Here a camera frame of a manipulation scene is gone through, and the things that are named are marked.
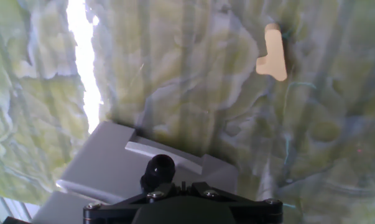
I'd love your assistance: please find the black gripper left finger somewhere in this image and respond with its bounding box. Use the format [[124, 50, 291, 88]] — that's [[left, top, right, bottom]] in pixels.
[[83, 182, 175, 224]]

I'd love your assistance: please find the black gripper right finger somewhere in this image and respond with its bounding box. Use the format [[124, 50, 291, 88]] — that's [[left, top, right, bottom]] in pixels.
[[190, 182, 284, 224]]

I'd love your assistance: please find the white plastic drawer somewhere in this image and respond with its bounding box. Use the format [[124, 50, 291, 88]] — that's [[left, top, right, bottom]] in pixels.
[[30, 120, 239, 224]]

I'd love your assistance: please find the black drawer knob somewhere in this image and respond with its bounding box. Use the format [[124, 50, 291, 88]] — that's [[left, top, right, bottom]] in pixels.
[[139, 154, 177, 192]]

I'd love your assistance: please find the green marble pattern mat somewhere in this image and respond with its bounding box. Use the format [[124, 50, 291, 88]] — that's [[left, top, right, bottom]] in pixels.
[[0, 0, 375, 224]]

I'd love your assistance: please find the tan wooden angled piece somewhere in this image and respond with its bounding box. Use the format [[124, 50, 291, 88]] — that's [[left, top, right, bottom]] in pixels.
[[256, 22, 288, 82]]

